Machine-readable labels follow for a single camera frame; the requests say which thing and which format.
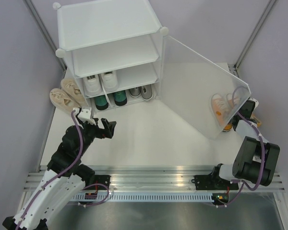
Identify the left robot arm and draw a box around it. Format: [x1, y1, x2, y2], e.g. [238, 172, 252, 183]
[2, 117, 117, 230]

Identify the aluminium frame rail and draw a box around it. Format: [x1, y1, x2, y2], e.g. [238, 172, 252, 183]
[24, 171, 286, 192]

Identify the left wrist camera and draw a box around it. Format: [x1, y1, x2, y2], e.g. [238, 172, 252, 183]
[73, 107, 96, 125]

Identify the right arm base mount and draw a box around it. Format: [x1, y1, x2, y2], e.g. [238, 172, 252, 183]
[191, 174, 231, 191]

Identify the white plastic shoe cabinet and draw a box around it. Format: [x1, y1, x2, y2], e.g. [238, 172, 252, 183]
[53, 0, 168, 111]

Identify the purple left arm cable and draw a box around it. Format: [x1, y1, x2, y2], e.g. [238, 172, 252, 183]
[15, 112, 84, 228]

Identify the green loafer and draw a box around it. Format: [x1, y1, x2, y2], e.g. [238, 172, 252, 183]
[94, 95, 108, 111]
[113, 91, 128, 106]

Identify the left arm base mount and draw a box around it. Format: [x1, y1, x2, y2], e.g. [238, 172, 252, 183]
[84, 174, 111, 193]

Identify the orange canvas sneaker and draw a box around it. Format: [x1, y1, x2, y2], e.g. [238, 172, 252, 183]
[211, 93, 232, 132]
[226, 93, 262, 127]

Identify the beige sneaker left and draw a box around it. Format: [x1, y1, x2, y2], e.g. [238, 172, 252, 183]
[49, 88, 81, 115]

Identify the translucent cabinet door panel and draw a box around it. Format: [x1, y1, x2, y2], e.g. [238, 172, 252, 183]
[159, 36, 251, 139]

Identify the white sneaker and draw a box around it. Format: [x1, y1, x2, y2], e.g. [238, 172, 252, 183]
[99, 71, 119, 106]
[83, 75, 101, 96]

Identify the beige sneaker right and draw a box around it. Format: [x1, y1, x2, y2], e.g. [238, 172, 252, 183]
[60, 78, 88, 107]

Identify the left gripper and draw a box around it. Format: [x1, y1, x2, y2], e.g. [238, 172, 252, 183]
[77, 114, 116, 156]

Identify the grey canvas sneaker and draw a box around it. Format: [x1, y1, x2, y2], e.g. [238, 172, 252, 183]
[129, 87, 141, 98]
[141, 84, 153, 101]

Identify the beige sneaker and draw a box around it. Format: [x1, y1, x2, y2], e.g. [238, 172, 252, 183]
[49, 88, 81, 115]
[60, 78, 88, 107]

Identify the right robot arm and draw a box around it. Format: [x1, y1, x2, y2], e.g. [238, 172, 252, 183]
[209, 100, 280, 191]

